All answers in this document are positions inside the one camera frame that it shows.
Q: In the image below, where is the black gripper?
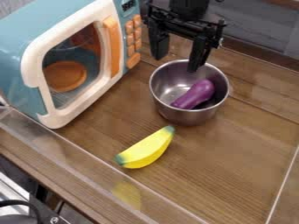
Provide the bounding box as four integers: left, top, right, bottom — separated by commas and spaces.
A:
142, 2, 227, 73

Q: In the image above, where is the silver metal pot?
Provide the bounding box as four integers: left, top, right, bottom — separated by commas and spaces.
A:
150, 59, 230, 126

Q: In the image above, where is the purple toy eggplant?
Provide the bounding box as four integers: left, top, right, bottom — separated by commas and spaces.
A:
171, 79, 215, 109

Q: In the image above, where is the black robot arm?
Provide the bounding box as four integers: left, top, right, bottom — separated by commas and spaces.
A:
139, 0, 227, 73

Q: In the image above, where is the blue toy microwave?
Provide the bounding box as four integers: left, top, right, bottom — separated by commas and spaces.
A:
0, 0, 142, 129

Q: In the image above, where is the orange microwave turntable plate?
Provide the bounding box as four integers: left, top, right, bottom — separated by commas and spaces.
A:
43, 60, 88, 92

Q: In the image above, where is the yellow toy banana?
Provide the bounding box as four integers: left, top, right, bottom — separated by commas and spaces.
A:
115, 126, 175, 169

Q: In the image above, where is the black clamp bracket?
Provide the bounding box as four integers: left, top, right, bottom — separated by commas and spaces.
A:
29, 195, 69, 224

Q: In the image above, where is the black cable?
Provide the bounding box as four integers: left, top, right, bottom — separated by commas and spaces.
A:
0, 199, 43, 224

